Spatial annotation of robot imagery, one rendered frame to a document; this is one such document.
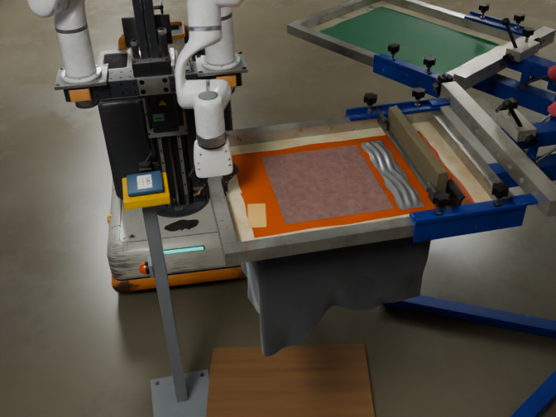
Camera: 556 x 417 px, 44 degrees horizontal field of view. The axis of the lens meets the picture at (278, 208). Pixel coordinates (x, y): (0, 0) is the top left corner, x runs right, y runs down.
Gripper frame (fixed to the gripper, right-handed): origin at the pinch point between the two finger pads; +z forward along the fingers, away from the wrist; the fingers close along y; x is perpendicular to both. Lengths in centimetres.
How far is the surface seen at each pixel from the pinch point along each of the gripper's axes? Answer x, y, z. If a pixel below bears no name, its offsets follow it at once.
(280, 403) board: 1, -17, 97
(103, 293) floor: -76, 45, 100
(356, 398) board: 5, -44, 97
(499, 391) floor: 13, -96, 98
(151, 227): -9.9, 19.0, 17.7
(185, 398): -10, 16, 97
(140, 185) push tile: -10.1, 20.3, 2.4
